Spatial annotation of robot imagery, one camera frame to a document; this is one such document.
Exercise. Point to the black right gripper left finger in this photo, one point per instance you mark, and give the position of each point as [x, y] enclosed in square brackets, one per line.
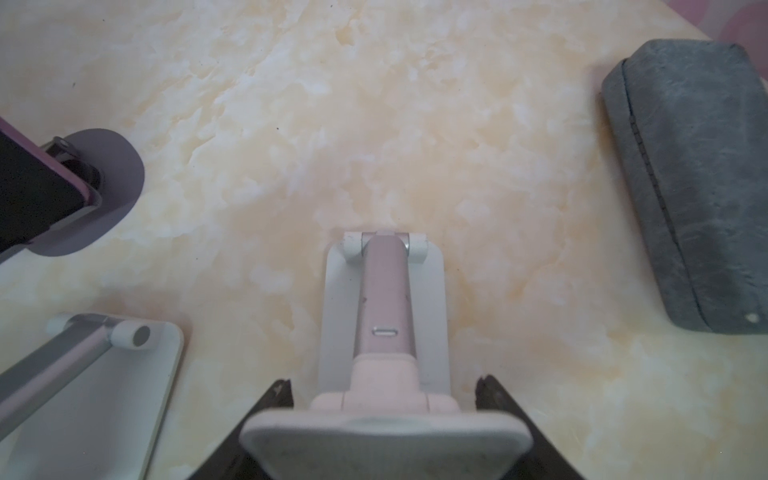
[230, 460]

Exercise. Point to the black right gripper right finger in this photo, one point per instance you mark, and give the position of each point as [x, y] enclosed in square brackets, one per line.
[543, 461]

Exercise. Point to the white folding stand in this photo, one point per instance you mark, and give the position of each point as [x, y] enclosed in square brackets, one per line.
[89, 403]

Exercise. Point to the black phone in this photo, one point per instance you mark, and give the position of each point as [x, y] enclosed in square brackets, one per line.
[43, 189]

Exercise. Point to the grey round stand back right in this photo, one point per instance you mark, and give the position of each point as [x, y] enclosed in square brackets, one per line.
[122, 176]

